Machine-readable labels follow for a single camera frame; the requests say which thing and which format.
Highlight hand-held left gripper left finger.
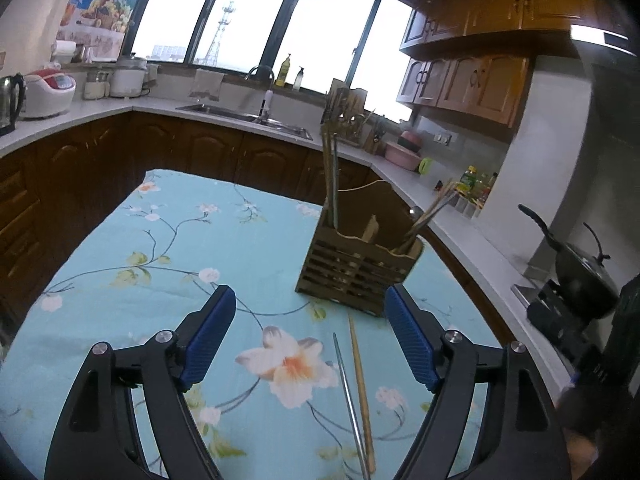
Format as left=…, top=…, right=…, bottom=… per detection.
left=44, top=284, right=237, bottom=480

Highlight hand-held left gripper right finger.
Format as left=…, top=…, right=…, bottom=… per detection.
left=385, top=283, right=573, bottom=480

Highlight wooden chopstick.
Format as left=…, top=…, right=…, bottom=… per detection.
left=321, top=119, right=337, bottom=228
left=348, top=313, right=376, bottom=480
left=405, top=187, right=460, bottom=256
left=400, top=178, right=457, bottom=253

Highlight metal chopstick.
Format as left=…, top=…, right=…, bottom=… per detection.
left=333, top=332, right=372, bottom=480
left=331, top=89, right=347, bottom=233

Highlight wooden utensil holder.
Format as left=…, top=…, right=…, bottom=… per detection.
left=295, top=180, right=425, bottom=317

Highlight dish rack with utensils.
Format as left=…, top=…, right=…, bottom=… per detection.
left=320, top=110, right=367, bottom=148

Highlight black gas stove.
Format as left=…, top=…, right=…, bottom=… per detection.
left=527, top=280, right=601, bottom=361

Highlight floral blue tablecloth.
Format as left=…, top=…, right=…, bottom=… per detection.
left=0, top=169, right=503, bottom=480

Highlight black frying pan with lid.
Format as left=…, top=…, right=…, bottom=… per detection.
left=518, top=204, right=621, bottom=321

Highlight row of spice containers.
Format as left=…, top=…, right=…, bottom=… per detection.
left=447, top=192, right=483, bottom=218

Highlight yellow capped oil bottle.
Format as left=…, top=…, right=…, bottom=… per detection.
left=457, top=166, right=478, bottom=196

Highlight dark sauce bottle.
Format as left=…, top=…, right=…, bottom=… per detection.
left=479, top=172, right=499, bottom=207

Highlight pink basin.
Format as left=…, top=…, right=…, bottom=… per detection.
left=384, top=141, right=422, bottom=171

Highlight knife block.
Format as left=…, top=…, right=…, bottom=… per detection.
left=362, top=110, right=388, bottom=156

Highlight wooden base cabinets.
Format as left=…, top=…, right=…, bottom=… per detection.
left=0, top=111, right=511, bottom=346

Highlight steel kitchen sink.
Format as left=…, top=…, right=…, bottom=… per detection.
left=176, top=104, right=313, bottom=141

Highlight kitchen faucet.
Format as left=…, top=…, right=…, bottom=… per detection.
left=245, top=65, right=275, bottom=121

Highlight pink dish cloth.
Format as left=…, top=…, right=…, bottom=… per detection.
left=190, top=69, right=225, bottom=102

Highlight white lidded container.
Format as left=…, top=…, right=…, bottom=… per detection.
left=110, top=55, right=148, bottom=98

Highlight small glass jar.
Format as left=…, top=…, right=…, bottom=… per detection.
left=84, top=71, right=110, bottom=100

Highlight white and red rice cooker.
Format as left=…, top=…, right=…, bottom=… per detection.
left=21, top=69, right=77, bottom=120

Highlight steel electric kettle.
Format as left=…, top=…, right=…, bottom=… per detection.
left=0, top=74, right=26, bottom=136

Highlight paper towel roll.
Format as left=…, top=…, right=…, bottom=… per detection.
left=52, top=40, right=77, bottom=65

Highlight large kitchen window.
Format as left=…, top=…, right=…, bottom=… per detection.
left=127, top=0, right=416, bottom=123

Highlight wooden wall cabinets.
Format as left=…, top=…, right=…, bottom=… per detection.
left=397, top=0, right=616, bottom=128

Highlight fruit wall poster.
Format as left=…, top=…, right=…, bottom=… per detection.
left=56, top=0, right=151, bottom=46

